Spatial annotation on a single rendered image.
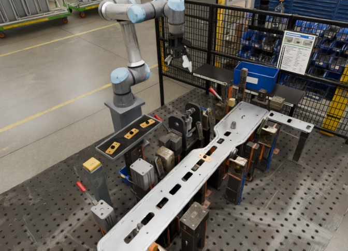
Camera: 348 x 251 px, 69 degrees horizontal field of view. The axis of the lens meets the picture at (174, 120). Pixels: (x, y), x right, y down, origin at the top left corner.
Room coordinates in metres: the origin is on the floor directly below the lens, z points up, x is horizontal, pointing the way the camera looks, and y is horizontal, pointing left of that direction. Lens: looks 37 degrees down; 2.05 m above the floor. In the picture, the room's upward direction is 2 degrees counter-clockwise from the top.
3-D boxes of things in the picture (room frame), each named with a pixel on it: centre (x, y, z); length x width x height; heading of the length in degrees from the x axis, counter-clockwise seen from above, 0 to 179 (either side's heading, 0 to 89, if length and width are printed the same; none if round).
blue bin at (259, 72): (1.79, -0.65, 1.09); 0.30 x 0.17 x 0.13; 57
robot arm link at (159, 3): (1.32, 0.05, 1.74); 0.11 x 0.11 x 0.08; 39
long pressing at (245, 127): (1.01, -0.16, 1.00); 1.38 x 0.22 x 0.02; 140
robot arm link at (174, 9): (1.26, -0.03, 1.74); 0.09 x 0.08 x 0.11; 39
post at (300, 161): (1.26, -0.86, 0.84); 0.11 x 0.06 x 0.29; 50
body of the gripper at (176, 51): (1.25, -0.03, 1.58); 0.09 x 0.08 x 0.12; 140
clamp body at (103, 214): (0.68, 0.34, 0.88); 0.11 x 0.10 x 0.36; 50
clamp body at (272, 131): (1.21, -0.59, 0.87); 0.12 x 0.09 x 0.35; 50
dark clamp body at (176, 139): (1.13, 0.01, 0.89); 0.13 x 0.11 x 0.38; 50
